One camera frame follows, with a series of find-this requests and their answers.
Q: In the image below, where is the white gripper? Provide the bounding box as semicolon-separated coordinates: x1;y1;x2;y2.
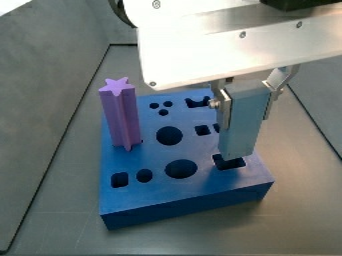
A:
123;0;342;129

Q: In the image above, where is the light blue rectangular block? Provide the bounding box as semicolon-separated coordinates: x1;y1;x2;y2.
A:
218;80;270;160

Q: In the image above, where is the blue shape-sorting board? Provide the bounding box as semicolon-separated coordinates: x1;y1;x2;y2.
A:
99;89;274;230

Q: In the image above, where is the purple star-shaped peg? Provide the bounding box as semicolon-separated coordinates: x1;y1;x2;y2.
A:
99;77;141;151

